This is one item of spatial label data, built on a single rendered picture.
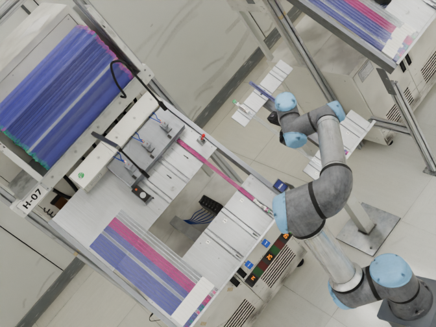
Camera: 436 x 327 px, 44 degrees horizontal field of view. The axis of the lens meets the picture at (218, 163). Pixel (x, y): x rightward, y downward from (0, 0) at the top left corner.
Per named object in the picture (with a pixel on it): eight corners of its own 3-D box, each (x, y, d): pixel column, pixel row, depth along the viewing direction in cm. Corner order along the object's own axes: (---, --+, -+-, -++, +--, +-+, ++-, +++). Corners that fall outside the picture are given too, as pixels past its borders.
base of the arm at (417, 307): (438, 285, 183) (430, 270, 177) (424, 326, 177) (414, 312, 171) (397, 276, 194) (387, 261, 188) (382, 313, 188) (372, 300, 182)
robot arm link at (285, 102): (276, 112, 188) (271, 93, 192) (280, 128, 197) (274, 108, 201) (298, 106, 187) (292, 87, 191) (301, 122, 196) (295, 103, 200)
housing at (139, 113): (165, 111, 238) (163, 99, 225) (90, 196, 228) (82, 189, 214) (152, 100, 240) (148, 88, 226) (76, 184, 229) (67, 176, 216)
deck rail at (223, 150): (290, 202, 228) (292, 199, 222) (287, 205, 227) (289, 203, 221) (161, 102, 238) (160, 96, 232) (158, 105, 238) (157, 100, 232)
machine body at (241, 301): (313, 257, 289) (256, 190, 252) (231, 366, 274) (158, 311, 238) (240, 217, 339) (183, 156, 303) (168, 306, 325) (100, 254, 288)
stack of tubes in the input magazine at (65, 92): (135, 76, 217) (90, 24, 201) (47, 171, 206) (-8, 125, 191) (121, 71, 227) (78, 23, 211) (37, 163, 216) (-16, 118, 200)
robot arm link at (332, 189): (351, 185, 145) (333, 90, 183) (313, 199, 149) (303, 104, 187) (368, 213, 151) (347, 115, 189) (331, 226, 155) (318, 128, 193)
